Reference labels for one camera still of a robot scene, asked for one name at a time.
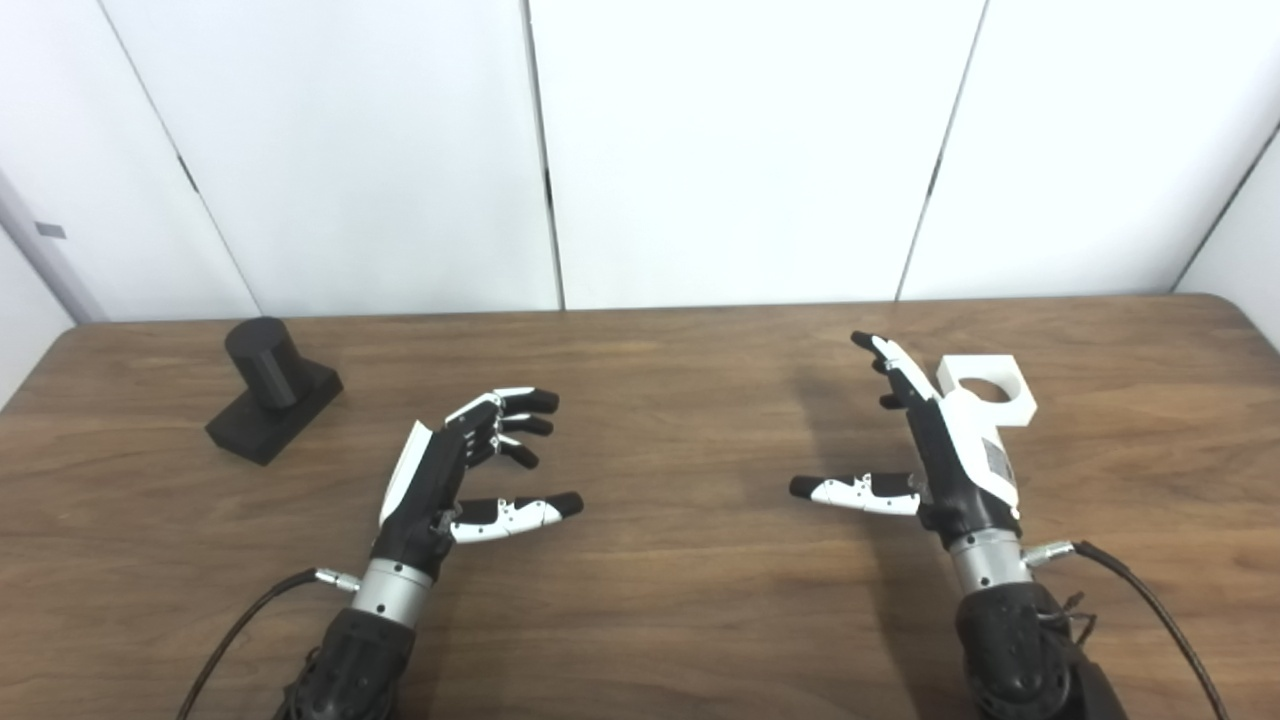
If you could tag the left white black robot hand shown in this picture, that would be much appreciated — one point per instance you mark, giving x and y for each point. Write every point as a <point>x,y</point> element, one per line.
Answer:
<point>425,490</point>

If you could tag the small gray tag on post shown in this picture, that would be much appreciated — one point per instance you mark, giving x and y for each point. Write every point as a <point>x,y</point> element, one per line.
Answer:
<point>50,230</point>

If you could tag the white square piece with hole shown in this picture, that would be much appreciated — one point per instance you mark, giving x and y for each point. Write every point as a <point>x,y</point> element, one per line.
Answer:
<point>1015,405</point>

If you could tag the black peg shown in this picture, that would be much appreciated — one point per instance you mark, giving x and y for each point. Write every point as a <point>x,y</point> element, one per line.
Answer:
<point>265,375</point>

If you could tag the gray wall corner post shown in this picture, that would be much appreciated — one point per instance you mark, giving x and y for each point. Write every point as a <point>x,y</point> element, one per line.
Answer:
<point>50,260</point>

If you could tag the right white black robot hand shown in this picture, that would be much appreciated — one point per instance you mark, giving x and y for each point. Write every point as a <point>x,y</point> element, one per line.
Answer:
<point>960,470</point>

